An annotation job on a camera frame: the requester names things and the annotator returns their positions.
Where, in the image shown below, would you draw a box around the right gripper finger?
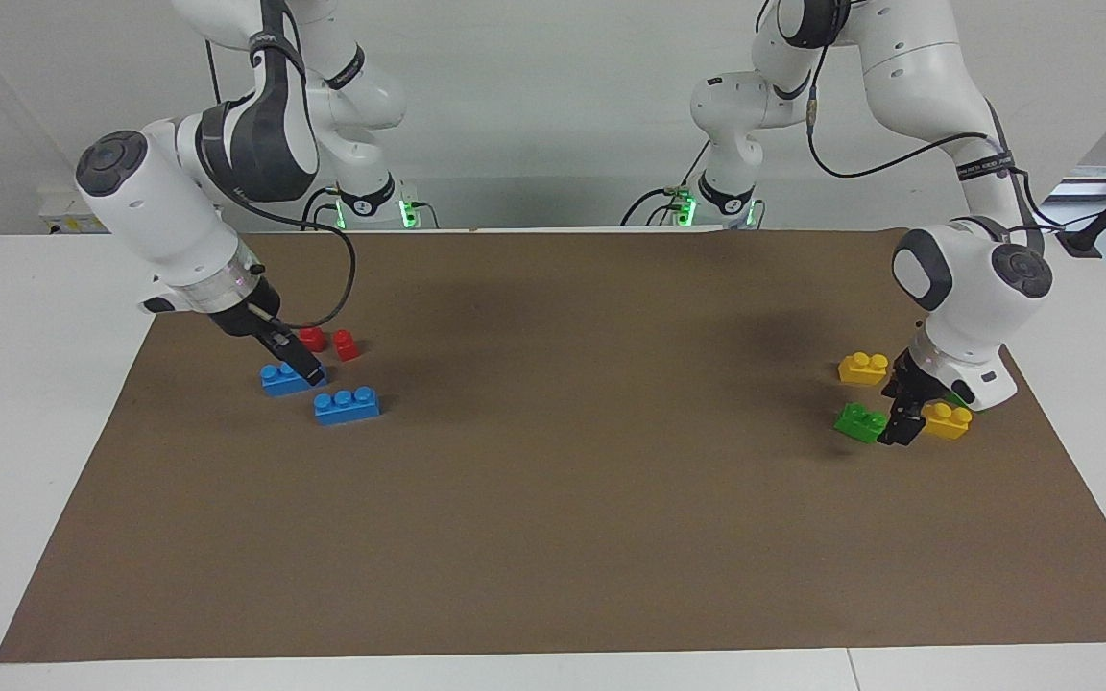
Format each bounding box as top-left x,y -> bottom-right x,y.
270,342 -> 323,388
275,331 -> 325,378

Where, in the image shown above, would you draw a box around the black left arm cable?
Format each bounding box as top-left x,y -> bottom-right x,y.
803,38 -> 1106,236

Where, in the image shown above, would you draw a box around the black base cables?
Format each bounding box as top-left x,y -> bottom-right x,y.
620,142 -> 709,228
301,185 -> 345,232

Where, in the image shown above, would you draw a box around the black left base cables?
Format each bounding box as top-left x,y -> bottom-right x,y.
620,142 -> 709,228

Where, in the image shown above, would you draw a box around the black right base cables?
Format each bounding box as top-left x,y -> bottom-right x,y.
301,185 -> 345,232

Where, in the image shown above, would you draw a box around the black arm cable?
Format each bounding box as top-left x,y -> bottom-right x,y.
203,0 -> 359,332
803,38 -> 1106,236

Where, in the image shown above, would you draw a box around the brown table mat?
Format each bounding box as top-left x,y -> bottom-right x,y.
0,227 -> 1106,665

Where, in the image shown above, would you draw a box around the blue toy brick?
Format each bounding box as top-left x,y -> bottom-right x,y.
260,360 -> 329,397
312,386 -> 382,427

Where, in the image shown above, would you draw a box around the white power strip box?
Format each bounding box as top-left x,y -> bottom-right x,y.
38,186 -> 108,235

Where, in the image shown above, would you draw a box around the yellow toy brick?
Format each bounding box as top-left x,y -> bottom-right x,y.
837,351 -> 890,387
918,401 -> 974,441

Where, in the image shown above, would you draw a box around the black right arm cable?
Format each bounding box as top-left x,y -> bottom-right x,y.
203,0 -> 359,332

